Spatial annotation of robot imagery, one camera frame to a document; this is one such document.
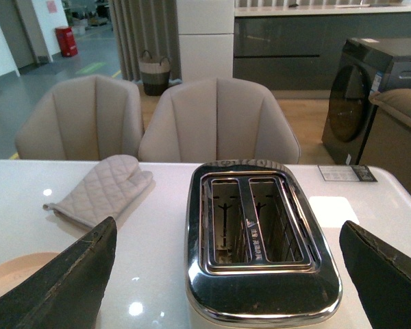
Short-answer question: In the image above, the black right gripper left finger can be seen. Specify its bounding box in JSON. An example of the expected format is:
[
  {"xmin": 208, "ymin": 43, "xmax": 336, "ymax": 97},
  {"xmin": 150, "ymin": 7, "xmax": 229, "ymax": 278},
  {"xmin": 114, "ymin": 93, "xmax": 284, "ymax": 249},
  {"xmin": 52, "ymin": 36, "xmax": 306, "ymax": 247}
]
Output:
[{"xmin": 0, "ymin": 217, "xmax": 117, "ymax": 328}]

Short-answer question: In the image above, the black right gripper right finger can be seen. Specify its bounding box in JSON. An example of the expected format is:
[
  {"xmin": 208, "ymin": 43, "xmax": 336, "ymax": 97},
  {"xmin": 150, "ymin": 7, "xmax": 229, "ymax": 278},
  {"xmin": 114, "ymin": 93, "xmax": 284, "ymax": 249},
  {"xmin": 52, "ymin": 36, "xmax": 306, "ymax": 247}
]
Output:
[{"xmin": 339, "ymin": 221, "xmax": 411, "ymax": 328}]

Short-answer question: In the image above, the chrome two-slot toaster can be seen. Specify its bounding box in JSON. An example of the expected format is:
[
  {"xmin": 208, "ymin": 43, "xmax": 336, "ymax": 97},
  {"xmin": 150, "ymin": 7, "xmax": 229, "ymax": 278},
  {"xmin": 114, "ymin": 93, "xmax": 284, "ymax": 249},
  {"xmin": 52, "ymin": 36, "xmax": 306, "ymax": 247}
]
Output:
[{"xmin": 184, "ymin": 160, "xmax": 343, "ymax": 328}]

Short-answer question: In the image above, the beige round plate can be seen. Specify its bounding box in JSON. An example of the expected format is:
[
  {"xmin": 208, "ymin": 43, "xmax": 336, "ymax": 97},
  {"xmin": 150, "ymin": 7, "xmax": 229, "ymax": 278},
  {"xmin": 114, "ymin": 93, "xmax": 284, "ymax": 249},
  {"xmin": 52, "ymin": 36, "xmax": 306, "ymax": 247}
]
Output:
[{"xmin": 0, "ymin": 252, "xmax": 59, "ymax": 297}]

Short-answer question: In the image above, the grey quilted oven mitt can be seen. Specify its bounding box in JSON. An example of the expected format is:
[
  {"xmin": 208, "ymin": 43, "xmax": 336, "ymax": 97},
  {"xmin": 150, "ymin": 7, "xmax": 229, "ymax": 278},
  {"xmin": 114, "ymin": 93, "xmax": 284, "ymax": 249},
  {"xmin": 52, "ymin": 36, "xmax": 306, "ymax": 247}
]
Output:
[{"xmin": 43, "ymin": 154, "xmax": 153, "ymax": 228}]

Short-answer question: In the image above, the black white label card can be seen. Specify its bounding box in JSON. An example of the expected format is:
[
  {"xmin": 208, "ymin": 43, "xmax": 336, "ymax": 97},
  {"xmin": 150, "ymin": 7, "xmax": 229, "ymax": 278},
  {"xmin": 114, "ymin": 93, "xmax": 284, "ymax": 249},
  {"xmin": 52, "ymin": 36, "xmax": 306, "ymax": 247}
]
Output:
[{"xmin": 318, "ymin": 165, "xmax": 377, "ymax": 182}]

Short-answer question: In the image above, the beige chair left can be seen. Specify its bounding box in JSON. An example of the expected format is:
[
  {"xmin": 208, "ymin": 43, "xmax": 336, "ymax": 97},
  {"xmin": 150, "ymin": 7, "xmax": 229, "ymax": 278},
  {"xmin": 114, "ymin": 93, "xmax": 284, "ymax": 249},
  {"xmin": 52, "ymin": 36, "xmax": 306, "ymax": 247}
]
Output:
[{"xmin": 15, "ymin": 75, "xmax": 144, "ymax": 160}]

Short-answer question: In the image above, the dark washing machine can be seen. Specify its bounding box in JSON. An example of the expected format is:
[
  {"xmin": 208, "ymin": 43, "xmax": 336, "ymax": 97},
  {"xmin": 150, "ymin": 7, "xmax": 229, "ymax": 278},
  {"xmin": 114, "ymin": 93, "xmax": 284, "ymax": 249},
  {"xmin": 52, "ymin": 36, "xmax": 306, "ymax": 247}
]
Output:
[{"xmin": 322, "ymin": 38, "xmax": 411, "ymax": 165}]

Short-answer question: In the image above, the woven laundry basket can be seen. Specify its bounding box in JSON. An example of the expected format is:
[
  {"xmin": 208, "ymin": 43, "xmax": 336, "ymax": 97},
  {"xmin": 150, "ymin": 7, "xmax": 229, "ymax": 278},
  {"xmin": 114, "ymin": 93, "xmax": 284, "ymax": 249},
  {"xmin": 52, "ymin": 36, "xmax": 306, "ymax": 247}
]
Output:
[{"xmin": 138, "ymin": 50, "xmax": 171, "ymax": 96}]

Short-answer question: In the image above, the red cabinet box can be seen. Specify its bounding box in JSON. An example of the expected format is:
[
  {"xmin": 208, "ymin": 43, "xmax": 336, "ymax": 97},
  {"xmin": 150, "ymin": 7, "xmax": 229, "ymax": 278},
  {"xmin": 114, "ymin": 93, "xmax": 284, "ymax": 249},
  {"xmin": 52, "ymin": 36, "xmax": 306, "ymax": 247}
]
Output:
[{"xmin": 55, "ymin": 26, "xmax": 78, "ymax": 57}]

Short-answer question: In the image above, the grey kitchen counter cabinet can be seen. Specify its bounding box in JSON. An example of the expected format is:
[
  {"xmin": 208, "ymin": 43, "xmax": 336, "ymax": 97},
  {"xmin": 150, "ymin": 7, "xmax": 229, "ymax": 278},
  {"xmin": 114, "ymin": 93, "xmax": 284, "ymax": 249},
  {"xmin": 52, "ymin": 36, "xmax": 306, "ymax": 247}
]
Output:
[{"xmin": 233, "ymin": 8, "xmax": 411, "ymax": 90}]

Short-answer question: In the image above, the grey pleated curtain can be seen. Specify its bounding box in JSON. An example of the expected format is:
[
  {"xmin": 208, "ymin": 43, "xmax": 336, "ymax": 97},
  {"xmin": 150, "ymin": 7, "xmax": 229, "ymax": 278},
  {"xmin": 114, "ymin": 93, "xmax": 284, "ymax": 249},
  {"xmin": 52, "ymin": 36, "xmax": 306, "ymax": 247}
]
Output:
[{"xmin": 108, "ymin": 0, "xmax": 182, "ymax": 81}]

